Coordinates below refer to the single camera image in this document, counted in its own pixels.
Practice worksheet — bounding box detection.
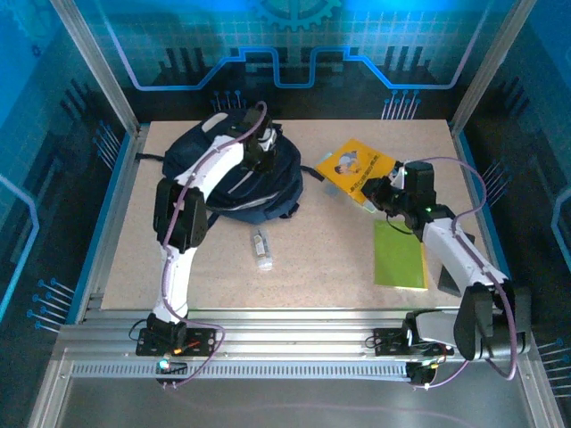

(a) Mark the aluminium table side rail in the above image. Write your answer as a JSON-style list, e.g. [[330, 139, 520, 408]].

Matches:
[[447, 119, 514, 325], [78, 124, 151, 325]]

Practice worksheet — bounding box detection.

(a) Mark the aluminium front rail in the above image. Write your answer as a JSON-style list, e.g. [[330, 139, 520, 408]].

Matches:
[[57, 307, 536, 363]]

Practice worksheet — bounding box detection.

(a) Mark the blue table side strip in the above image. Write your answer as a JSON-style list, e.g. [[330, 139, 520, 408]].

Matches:
[[65, 131, 135, 325]]

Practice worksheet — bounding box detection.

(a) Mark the slotted grey cable duct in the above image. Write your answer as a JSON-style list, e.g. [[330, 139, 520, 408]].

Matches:
[[70, 363, 410, 381]]

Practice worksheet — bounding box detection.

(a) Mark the black pencil case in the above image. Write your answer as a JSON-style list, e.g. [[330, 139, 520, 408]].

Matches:
[[437, 261, 466, 299]]

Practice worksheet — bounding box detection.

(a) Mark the small clear supplies bag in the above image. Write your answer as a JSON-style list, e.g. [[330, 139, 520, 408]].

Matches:
[[249, 228, 275, 272]]

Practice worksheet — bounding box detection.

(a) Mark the black controller box with LED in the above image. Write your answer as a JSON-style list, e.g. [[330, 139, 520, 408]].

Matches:
[[406, 360, 441, 387], [155, 358, 189, 375]]

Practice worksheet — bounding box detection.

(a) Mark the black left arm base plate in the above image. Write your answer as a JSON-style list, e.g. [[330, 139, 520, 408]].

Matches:
[[136, 327, 218, 358]]

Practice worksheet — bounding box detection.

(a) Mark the green notebook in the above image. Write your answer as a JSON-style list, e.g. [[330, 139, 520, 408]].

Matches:
[[372, 218, 430, 292]]

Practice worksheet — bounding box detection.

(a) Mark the yellow book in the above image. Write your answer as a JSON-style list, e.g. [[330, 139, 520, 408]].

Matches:
[[314, 136, 399, 210]]

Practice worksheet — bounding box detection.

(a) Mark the aluminium frame post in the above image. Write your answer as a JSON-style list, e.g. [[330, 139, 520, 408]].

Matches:
[[48, 0, 143, 136], [449, 0, 539, 137]]

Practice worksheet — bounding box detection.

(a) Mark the navy blue backpack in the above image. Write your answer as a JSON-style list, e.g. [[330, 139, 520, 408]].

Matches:
[[135, 110, 326, 226]]

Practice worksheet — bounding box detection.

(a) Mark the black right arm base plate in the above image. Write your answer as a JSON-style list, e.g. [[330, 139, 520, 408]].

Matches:
[[373, 327, 455, 358]]

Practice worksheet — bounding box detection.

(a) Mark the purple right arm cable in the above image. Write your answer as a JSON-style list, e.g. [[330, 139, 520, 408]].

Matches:
[[412, 156, 521, 391]]

